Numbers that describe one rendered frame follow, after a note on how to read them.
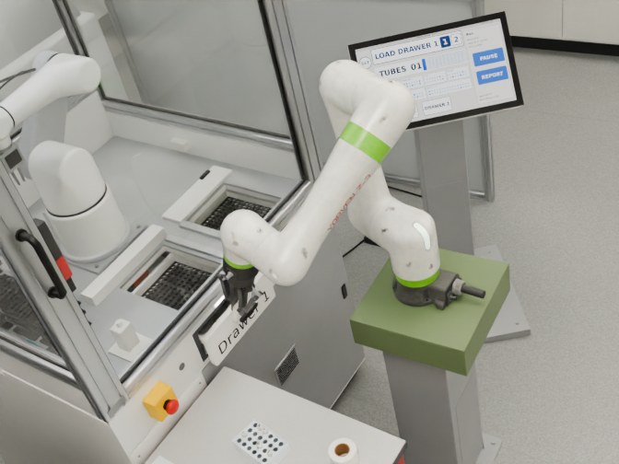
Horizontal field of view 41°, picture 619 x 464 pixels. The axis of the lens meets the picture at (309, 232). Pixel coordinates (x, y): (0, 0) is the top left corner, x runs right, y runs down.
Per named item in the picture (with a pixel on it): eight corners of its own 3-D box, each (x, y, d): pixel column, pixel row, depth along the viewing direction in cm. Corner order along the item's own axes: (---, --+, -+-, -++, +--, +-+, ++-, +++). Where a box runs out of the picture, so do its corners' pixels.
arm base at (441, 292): (494, 286, 220) (493, 271, 216) (470, 325, 212) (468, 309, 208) (409, 261, 234) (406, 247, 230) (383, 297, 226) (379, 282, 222)
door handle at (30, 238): (75, 298, 174) (38, 231, 161) (65, 307, 172) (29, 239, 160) (59, 292, 176) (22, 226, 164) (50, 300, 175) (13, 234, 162)
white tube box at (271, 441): (291, 451, 205) (287, 442, 203) (267, 474, 202) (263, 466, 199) (258, 426, 213) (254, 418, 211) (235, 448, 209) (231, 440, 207)
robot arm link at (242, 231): (242, 192, 194) (210, 218, 189) (283, 220, 190) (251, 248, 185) (239, 228, 205) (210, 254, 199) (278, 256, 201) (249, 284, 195)
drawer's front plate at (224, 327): (275, 295, 240) (267, 269, 233) (216, 366, 224) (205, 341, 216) (271, 294, 241) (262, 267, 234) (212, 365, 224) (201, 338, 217)
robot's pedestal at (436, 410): (503, 441, 283) (493, 287, 234) (471, 515, 265) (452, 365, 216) (423, 414, 297) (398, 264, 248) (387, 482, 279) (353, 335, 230)
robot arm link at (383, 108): (398, 87, 196) (370, 63, 187) (435, 105, 187) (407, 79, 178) (356, 151, 197) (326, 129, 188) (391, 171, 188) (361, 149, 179)
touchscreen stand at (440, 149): (530, 334, 316) (525, 112, 250) (415, 356, 318) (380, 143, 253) (496, 249, 354) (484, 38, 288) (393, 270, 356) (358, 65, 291)
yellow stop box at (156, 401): (181, 403, 214) (173, 386, 209) (164, 423, 209) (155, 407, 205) (167, 397, 216) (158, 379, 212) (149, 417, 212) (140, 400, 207)
